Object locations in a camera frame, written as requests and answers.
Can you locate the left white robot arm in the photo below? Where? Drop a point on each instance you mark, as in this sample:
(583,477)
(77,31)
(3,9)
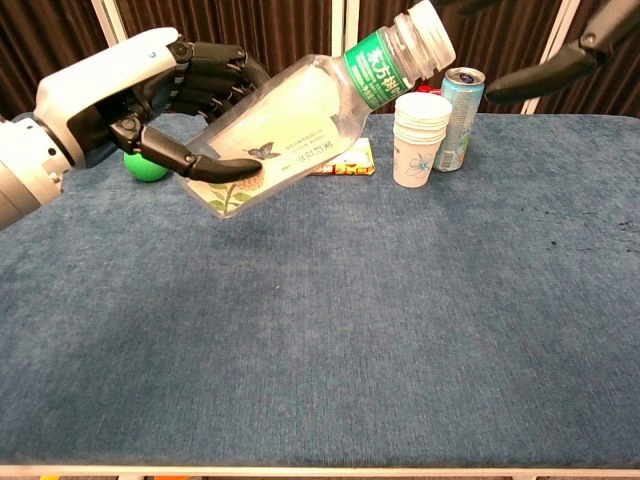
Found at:
(25,165)

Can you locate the transparent plastic bottle green label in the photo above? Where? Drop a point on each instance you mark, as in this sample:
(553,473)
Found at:
(310,110)

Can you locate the dark brown curtain panel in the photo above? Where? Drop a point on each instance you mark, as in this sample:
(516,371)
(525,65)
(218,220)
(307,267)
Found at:
(610,85)
(250,25)
(500,40)
(45,40)

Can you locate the white paper cup stack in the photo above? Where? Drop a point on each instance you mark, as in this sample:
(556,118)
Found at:
(420,140)

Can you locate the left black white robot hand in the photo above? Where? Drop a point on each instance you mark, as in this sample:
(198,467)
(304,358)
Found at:
(100,75)

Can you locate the yellow snack box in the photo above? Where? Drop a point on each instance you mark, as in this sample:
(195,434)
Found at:
(355,160)

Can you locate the green ball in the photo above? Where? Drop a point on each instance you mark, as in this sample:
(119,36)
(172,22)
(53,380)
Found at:
(145,169)

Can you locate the blue table mat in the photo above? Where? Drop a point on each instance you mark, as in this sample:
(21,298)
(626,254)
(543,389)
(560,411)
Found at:
(320,300)

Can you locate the light blue drink can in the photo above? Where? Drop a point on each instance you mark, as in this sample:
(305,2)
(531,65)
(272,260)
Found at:
(462,115)

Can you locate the white frame post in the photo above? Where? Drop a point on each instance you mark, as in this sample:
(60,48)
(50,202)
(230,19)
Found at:
(345,25)
(105,17)
(547,30)

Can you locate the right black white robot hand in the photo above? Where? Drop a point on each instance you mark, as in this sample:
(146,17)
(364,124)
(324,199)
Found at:
(550,67)

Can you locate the white bottle cap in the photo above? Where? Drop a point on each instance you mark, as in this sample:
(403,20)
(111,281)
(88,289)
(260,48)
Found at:
(432,37)

